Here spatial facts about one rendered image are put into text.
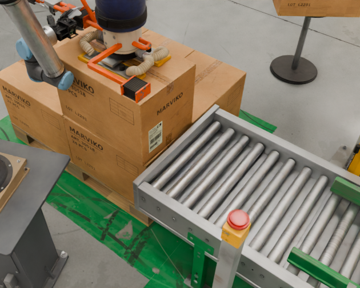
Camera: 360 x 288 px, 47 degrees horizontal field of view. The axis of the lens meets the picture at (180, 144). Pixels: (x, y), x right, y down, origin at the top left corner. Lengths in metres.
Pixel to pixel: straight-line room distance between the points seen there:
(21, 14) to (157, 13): 2.85
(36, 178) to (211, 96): 1.15
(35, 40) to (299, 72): 2.48
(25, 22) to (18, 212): 0.72
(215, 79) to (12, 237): 1.52
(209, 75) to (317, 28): 2.02
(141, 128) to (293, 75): 2.03
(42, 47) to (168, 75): 0.57
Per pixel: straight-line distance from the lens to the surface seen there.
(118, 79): 1.69
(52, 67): 1.84
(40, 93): 2.55
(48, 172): 1.83
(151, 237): 2.45
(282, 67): 3.70
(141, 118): 1.82
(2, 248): 1.66
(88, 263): 2.41
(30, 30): 1.69
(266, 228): 1.89
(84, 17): 2.07
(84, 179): 2.69
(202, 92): 2.48
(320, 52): 4.07
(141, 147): 1.96
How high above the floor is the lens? 2.10
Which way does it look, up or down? 46 degrees down
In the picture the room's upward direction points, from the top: 3 degrees clockwise
